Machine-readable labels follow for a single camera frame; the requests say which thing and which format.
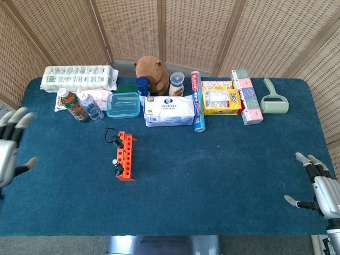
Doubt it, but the pastel tissue box pack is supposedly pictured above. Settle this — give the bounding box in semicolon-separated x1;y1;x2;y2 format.
230;69;265;126

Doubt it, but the brown capybara plush toy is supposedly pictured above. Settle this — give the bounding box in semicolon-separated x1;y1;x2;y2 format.
133;55;171;97

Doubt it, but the clear blue-rimmed food container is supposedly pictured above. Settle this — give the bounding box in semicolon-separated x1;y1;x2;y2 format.
106;92;141;120

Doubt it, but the cream bottle with clear cap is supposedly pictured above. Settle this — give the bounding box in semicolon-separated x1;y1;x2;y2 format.
168;72;185;98

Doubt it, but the orange tool rack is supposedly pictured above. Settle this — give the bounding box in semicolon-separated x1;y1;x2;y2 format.
116;131;138;183

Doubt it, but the blue carpet table cover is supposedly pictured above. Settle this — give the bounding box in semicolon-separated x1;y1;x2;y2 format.
0;76;337;237

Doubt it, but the white blue wet wipes pack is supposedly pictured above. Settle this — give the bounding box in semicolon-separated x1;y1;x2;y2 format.
143;95;198;128

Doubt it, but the dark green box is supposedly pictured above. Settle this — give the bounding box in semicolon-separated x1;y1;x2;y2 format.
116;84;139;95

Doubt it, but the slim green screwdriver with lanyard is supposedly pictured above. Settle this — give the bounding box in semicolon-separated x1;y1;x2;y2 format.
104;127;124;149

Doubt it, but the wicker folding screen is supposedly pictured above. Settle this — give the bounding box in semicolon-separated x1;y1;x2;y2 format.
0;0;340;146

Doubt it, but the red yellow flat box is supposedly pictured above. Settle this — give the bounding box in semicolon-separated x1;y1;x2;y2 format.
200;80;234;91

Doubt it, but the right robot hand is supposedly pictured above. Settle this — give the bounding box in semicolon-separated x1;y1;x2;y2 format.
284;152;340;220

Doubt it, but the pale green lint roller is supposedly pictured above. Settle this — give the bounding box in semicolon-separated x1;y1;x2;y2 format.
259;77;290;115

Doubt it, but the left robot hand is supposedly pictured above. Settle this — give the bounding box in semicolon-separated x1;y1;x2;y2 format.
0;106;39;190

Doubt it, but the white tissue roll pack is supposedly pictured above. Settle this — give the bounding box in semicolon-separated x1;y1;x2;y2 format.
40;65;119;93

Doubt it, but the blue white spray can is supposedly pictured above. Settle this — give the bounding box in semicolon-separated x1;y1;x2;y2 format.
135;76;151;97

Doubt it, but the blue plastic wrap roll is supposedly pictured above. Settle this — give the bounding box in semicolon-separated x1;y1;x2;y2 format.
190;70;207;133

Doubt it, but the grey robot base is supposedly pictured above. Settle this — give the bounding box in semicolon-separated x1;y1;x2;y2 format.
106;235;222;255

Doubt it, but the green tea bottle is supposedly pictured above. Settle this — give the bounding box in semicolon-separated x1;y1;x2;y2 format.
58;88;91;124

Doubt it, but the clear water bottle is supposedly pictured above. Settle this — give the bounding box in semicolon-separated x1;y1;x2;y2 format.
76;90;105;123

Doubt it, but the yellow Lipo biscuit bag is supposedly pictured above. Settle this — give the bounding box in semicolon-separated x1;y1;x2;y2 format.
202;88;245;116

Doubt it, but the pink white snack bag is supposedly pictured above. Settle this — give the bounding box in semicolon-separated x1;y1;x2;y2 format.
54;89;114;113

